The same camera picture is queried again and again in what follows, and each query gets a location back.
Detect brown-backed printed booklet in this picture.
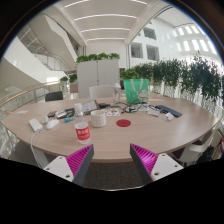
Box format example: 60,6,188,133
80,99,100,116

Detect white power strip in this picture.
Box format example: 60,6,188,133
28,117,43,133

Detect flat round red coaster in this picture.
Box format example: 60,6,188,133
115,118,132,128

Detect white chair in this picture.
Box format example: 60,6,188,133
173,126,218,166
88,84,116,99

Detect tall clear white-lidded bottle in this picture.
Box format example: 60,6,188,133
112,82,122,105

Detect potted green plants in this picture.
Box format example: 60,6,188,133
59,73,78,94

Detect white power strip cable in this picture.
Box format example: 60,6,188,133
30,129,48,169

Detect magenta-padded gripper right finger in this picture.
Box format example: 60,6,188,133
129,143,185,186

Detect red-labelled clear water bottle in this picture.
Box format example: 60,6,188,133
73,102,92,145

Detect tangle of black cables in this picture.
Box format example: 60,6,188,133
116,102,161,114

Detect white computer mouse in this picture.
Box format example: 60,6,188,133
45,118,60,130

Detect colourful sticker sheet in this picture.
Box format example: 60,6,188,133
104,107,121,118

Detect white grid-pattern mug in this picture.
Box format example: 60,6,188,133
90,109,108,129

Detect white plant-topped cabinet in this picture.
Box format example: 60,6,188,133
75,52,121,99

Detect small white card box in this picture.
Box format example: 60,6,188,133
54,110,68,119

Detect small white packet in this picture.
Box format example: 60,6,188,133
163,111,175,121

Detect small black pouch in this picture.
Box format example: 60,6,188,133
98,102,111,110

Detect group of ceiling light strips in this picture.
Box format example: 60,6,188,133
63,0,148,43

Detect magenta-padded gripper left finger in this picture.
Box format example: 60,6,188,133
43,143,95,187

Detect green tote bag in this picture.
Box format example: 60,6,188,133
122,78,150,105

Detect black chair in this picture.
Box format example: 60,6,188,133
44,90,64,102

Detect white label card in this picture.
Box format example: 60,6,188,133
147,109,161,117

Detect black notebook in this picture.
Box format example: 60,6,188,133
64,107,84,118

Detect wooden-topped glass railing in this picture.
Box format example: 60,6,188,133
0,81,63,113

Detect row of green hedge plants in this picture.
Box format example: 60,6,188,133
133,53,224,108

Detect planter box with plants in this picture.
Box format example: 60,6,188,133
119,68,140,80

